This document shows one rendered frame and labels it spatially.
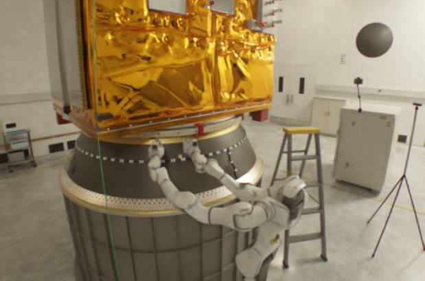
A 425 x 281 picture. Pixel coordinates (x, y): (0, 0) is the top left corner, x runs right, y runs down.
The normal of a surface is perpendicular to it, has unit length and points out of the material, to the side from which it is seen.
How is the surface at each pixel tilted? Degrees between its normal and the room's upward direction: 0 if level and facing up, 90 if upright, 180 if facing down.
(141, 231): 90
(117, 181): 62
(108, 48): 89
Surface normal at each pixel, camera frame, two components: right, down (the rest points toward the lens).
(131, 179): -0.06, -0.27
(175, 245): 0.23, 0.21
